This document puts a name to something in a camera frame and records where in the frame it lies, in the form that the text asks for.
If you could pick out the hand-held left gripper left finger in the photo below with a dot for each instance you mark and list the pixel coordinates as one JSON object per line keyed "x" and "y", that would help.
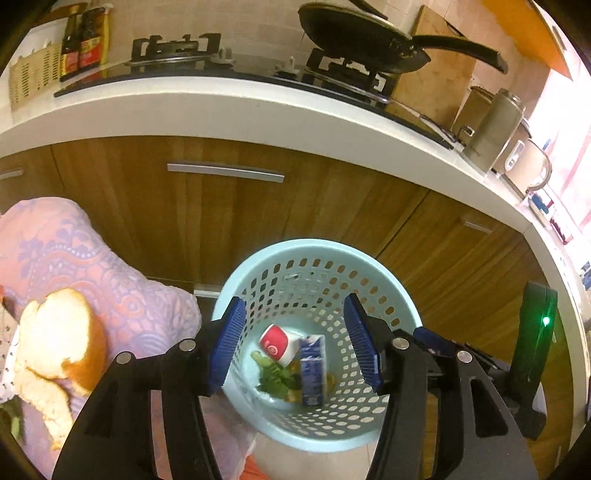
{"x": 226, "y": 350}

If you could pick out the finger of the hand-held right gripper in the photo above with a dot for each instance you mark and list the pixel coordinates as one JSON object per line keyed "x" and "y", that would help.
{"x": 434, "y": 344}

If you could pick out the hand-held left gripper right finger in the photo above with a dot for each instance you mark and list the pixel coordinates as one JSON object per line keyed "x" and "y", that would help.
{"x": 362, "y": 344}

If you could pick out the light blue perforated basket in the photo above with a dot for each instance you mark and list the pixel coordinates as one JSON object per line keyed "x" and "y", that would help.
{"x": 304, "y": 286}

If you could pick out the red and white cup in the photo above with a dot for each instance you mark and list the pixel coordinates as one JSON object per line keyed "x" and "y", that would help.
{"x": 277, "y": 346}

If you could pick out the blue milk carton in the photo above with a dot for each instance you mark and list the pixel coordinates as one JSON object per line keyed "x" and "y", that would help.
{"x": 313, "y": 374}

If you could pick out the green vegetable scraps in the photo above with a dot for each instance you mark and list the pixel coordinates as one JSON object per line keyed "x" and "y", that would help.
{"x": 277, "y": 378}

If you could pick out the purple printed blanket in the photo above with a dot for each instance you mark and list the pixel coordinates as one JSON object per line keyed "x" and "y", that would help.
{"x": 115, "y": 286}

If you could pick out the torn bread piece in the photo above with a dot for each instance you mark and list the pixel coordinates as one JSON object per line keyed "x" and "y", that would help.
{"x": 55, "y": 332}

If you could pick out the steel thermos jug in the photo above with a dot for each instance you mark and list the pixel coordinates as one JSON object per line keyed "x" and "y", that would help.
{"x": 496, "y": 129}

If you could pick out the steel pot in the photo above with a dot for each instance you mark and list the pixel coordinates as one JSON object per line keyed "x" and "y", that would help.
{"x": 471, "y": 110}

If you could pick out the wooden cutting board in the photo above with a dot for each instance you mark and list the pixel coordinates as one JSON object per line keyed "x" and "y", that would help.
{"x": 438, "y": 83}

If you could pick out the black gas stove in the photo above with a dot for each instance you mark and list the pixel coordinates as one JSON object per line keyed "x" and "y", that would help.
{"x": 258, "y": 69}

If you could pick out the black frying pan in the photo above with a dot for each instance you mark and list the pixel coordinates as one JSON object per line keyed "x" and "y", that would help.
{"x": 355, "y": 37}

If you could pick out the woven storage basket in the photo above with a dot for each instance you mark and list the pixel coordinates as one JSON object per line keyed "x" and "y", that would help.
{"x": 34, "y": 78}

